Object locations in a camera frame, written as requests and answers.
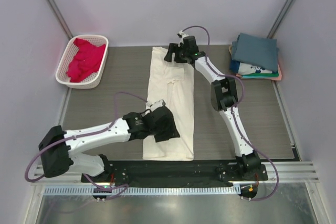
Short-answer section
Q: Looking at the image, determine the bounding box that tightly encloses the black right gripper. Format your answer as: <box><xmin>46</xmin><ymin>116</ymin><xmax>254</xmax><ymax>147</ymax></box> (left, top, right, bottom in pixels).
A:
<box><xmin>163</xmin><ymin>43</ymin><xmax>188</xmax><ymax>63</ymax></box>

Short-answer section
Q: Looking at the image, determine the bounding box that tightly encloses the cream white t shirt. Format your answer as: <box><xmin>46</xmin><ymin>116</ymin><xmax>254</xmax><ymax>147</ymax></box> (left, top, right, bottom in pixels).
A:
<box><xmin>142</xmin><ymin>47</ymin><xmax>194</xmax><ymax>161</ymax></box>

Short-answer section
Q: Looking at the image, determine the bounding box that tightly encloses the white perforated plastic basket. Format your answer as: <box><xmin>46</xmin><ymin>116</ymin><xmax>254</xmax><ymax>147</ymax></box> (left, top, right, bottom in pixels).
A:
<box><xmin>55</xmin><ymin>35</ymin><xmax>109</xmax><ymax>89</ymax></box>

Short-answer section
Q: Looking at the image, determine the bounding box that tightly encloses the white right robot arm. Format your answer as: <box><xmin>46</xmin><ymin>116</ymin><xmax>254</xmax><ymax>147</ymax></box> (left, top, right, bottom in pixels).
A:
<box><xmin>164</xmin><ymin>32</ymin><xmax>261</xmax><ymax>180</ymax></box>

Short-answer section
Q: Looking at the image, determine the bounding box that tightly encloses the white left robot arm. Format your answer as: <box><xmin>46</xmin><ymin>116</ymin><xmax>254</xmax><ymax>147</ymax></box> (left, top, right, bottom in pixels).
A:
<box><xmin>38</xmin><ymin>104</ymin><xmax>180</xmax><ymax>182</ymax></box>

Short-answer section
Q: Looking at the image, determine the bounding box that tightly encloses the folded white blue patterned shirt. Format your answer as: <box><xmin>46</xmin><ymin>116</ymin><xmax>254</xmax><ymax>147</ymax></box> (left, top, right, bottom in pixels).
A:
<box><xmin>229</xmin><ymin>60</ymin><xmax>274</xmax><ymax>75</ymax></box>

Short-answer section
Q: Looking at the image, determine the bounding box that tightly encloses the red t shirt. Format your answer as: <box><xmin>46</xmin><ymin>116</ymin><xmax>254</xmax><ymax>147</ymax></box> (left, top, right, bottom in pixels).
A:
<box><xmin>66</xmin><ymin>38</ymin><xmax>106</xmax><ymax>83</ymax></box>

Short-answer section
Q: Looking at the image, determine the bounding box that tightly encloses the folded grey-blue t shirt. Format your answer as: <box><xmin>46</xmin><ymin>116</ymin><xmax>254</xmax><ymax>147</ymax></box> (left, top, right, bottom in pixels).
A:
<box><xmin>231</xmin><ymin>33</ymin><xmax>279</xmax><ymax>71</ymax></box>

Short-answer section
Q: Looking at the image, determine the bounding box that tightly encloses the folded green t shirt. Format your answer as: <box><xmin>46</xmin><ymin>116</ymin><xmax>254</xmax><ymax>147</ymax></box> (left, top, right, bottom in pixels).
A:
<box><xmin>241</xmin><ymin>72</ymin><xmax>282</xmax><ymax>80</ymax></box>

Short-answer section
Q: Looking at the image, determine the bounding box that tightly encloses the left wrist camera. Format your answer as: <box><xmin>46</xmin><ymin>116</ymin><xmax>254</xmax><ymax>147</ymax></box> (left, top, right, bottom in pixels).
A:
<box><xmin>146</xmin><ymin>99</ymin><xmax>166</xmax><ymax>111</ymax></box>

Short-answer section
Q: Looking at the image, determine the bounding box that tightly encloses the slotted grey cable duct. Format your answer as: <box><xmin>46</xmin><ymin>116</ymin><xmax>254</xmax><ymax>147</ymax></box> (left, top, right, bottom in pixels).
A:
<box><xmin>43</xmin><ymin>185</ymin><xmax>241</xmax><ymax>196</ymax></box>

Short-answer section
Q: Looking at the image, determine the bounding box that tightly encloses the aluminium extrusion rail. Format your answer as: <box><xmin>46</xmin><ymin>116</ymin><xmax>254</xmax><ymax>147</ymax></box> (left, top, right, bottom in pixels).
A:
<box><xmin>34</xmin><ymin>162</ymin><xmax>319</xmax><ymax>185</ymax></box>

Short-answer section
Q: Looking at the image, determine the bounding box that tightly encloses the left aluminium frame post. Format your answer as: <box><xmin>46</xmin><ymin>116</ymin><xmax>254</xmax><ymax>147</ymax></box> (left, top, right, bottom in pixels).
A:
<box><xmin>46</xmin><ymin>0</ymin><xmax>73</xmax><ymax>40</ymax></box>

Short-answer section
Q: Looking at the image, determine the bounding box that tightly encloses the aluminium frame post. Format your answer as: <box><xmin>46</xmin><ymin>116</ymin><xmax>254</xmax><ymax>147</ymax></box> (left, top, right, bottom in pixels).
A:
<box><xmin>46</xmin><ymin>0</ymin><xmax>73</xmax><ymax>40</ymax></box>
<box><xmin>267</xmin><ymin>0</ymin><xmax>296</xmax><ymax>39</ymax></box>

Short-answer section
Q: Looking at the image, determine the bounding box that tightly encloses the right aluminium frame post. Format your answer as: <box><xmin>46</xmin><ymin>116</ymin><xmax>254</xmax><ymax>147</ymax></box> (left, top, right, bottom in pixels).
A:
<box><xmin>267</xmin><ymin>0</ymin><xmax>296</xmax><ymax>39</ymax></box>

